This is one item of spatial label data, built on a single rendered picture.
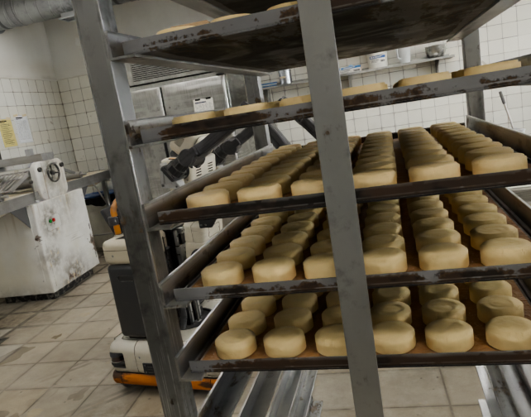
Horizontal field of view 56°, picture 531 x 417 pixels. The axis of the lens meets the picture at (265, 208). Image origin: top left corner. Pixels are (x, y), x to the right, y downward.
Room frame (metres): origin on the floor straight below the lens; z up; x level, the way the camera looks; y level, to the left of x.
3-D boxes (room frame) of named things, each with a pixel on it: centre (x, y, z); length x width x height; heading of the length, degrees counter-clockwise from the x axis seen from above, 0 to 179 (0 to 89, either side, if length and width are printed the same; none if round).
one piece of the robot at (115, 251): (2.62, 0.60, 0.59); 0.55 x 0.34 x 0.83; 157
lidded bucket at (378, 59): (5.62, -1.47, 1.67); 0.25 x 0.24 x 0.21; 78
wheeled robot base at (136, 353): (2.59, 0.51, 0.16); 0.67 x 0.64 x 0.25; 67
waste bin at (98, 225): (6.21, 2.02, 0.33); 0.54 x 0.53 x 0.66; 78
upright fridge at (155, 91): (5.76, 0.78, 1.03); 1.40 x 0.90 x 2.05; 78
